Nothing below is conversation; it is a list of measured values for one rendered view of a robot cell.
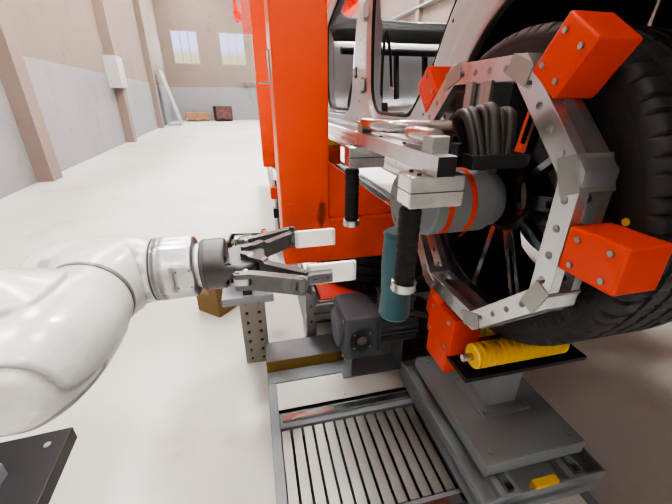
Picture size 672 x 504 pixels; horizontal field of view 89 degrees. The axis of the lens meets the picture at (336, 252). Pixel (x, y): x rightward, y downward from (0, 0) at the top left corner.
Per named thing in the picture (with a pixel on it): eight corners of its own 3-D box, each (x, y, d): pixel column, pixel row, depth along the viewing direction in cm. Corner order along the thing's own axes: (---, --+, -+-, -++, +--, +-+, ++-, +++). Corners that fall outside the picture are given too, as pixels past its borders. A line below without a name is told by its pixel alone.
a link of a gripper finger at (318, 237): (295, 248, 59) (295, 246, 59) (335, 244, 60) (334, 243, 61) (295, 232, 58) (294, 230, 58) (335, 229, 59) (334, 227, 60)
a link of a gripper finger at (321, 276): (294, 272, 46) (297, 283, 43) (331, 268, 47) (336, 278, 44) (295, 282, 47) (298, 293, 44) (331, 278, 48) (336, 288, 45)
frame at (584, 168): (551, 378, 63) (669, 35, 41) (521, 384, 62) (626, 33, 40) (420, 257, 111) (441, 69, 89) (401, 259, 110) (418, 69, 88)
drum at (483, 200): (502, 238, 73) (517, 172, 67) (410, 247, 68) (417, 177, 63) (465, 218, 85) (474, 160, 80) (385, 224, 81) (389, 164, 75)
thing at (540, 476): (595, 490, 92) (607, 467, 88) (478, 525, 85) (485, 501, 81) (482, 363, 137) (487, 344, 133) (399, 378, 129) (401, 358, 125)
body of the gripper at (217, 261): (207, 274, 55) (265, 268, 57) (201, 302, 47) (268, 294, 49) (200, 230, 52) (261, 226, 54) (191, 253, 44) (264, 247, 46)
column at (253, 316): (270, 360, 150) (261, 276, 133) (247, 363, 148) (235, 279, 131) (269, 345, 159) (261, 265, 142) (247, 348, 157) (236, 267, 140)
